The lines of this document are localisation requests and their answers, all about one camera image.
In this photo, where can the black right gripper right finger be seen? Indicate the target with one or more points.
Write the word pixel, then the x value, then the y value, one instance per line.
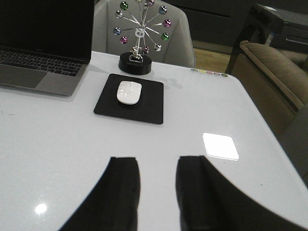
pixel 209 202

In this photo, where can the ferris wheel desk ornament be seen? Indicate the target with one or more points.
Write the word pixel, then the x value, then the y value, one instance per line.
pixel 136 61

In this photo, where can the grey right armchair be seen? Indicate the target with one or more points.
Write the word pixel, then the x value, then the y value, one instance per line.
pixel 112 35

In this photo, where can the beige sofa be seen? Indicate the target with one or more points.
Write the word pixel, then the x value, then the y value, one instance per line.
pixel 275 79

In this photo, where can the black mouse pad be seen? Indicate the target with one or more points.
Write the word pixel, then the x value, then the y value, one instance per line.
pixel 149 107

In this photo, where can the white computer mouse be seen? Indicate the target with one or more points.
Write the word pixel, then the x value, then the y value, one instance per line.
pixel 129 92

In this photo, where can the grey laptop computer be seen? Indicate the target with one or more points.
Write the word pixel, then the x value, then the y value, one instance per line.
pixel 45 45

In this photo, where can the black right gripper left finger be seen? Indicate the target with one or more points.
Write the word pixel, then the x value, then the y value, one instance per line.
pixel 112 205

